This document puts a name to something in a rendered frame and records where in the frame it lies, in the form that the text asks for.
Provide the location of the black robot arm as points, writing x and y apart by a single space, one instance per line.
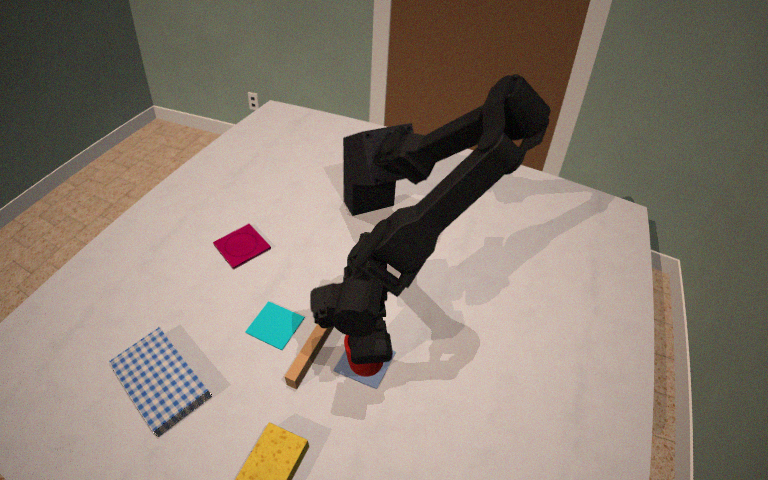
407 238

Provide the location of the yellow sponge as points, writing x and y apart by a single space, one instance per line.
276 456

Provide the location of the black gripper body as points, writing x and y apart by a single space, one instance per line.
376 347

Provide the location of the dark red square coaster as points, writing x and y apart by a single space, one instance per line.
241 246

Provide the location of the red cup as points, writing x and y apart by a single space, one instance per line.
366 370

